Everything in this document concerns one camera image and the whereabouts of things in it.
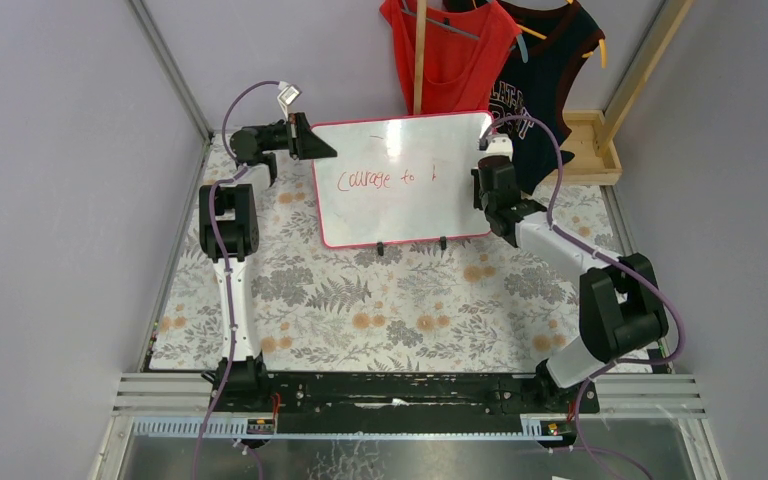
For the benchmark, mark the dark navy jersey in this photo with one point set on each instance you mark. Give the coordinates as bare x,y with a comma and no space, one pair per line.
530,93

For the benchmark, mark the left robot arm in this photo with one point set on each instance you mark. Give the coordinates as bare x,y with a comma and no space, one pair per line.
229,236

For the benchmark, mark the wooden clothes rack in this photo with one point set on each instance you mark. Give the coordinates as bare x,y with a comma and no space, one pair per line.
591,135

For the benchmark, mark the floral table mat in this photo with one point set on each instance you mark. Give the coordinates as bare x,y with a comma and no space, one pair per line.
477,306

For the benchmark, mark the red tank top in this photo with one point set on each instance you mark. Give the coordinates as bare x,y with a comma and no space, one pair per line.
463,54

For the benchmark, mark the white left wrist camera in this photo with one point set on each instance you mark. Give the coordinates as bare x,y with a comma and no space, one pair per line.
288,94

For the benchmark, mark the pink framed whiteboard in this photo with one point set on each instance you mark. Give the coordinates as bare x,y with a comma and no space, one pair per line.
399,180

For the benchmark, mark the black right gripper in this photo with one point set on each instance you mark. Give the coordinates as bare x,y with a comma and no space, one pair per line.
485,168

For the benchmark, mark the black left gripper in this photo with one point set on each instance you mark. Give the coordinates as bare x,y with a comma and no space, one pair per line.
294,136

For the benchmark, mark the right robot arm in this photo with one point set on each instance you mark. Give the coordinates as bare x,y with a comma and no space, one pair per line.
618,311

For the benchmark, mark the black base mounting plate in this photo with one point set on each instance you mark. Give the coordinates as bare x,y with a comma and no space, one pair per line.
388,403

